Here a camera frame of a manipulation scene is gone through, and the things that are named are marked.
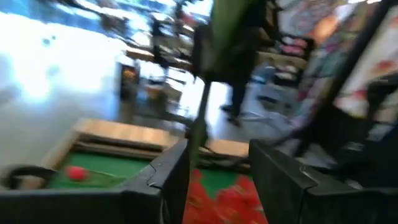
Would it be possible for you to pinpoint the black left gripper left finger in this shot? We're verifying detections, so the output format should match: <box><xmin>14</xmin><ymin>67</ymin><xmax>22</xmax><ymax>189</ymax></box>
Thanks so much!
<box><xmin>0</xmin><ymin>138</ymin><xmax>192</xmax><ymax>224</ymax></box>

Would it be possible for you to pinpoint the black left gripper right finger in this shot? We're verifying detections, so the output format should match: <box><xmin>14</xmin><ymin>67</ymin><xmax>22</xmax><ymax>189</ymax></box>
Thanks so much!
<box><xmin>248</xmin><ymin>138</ymin><xmax>398</xmax><ymax>224</ymax></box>

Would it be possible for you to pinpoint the red artificial tulip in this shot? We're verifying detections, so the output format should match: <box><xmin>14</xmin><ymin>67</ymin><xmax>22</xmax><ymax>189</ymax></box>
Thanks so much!
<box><xmin>65</xmin><ymin>165</ymin><xmax>128</xmax><ymax>184</ymax></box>

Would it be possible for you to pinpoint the orange artificial tulip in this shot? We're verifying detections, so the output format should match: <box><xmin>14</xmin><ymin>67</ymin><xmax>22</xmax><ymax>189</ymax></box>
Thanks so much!
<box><xmin>186</xmin><ymin>0</ymin><xmax>252</xmax><ymax>170</ymax></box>

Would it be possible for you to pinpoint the red flower bouquet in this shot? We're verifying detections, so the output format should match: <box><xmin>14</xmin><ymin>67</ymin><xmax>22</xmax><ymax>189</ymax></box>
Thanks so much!
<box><xmin>182</xmin><ymin>169</ymin><xmax>269</xmax><ymax>224</ymax></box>

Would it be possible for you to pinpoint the person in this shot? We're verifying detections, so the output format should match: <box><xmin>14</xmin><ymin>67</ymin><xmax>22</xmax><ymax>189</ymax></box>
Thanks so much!
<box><xmin>191</xmin><ymin>23</ymin><xmax>274</xmax><ymax>127</ymax></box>

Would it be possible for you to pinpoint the colourful patchwork quilt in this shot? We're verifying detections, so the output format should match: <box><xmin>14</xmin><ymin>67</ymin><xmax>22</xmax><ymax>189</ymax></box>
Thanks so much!
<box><xmin>276</xmin><ymin>0</ymin><xmax>398</xmax><ymax>119</ymax></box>

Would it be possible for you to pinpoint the black loop handle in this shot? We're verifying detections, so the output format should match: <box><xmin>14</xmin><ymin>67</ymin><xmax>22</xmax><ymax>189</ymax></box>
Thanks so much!
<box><xmin>1</xmin><ymin>166</ymin><xmax>58</xmax><ymax>190</ymax></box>

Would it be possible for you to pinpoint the black diagonal frame strut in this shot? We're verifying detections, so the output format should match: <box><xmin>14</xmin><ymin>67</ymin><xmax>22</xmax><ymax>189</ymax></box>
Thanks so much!
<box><xmin>292</xmin><ymin>0</ymin><xmax>392</xmax><ymax>156</ymax></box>

